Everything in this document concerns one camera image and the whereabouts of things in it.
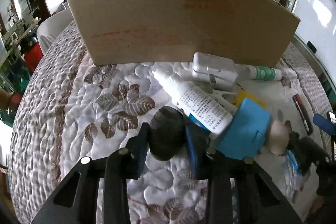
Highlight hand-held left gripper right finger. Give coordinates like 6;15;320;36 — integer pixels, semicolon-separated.
184;123;305;224

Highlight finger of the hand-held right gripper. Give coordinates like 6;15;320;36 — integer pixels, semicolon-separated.
312;111;336;136
287;132;330;176

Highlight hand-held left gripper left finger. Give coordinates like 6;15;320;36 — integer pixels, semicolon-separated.
30;122;151;224

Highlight white sprayer head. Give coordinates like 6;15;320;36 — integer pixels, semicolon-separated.
210;90;238;111

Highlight brown cardboard box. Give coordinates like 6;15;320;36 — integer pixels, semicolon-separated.
66;0;301;67

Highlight blue white plastic bag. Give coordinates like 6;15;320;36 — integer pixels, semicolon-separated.
283;149;303;180

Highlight black pen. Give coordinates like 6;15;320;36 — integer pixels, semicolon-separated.
293;94;314;135

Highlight small cream plush toy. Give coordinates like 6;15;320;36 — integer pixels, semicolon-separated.
265;112;294;155

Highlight white spray bottle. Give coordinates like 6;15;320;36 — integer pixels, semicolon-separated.
152;69;235;136

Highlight blue plastic box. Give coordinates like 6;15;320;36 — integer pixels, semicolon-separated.
214;98;272;160

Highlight clear bottle green label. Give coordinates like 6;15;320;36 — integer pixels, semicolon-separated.
235;65;283;82

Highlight yellow block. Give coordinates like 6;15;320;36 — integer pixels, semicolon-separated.
236;90;266;109

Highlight white hinged case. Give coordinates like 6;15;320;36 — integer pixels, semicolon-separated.
192;52;238;90

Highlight whiteboard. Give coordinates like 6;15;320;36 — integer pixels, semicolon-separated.
294;0;336;98

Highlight red bag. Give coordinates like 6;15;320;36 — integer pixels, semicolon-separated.
22;40;44;72

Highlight white chair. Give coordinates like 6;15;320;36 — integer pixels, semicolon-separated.
37;10;74;52

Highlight cluttered storage shelf rack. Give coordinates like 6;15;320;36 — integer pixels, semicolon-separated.
0;15;42;56

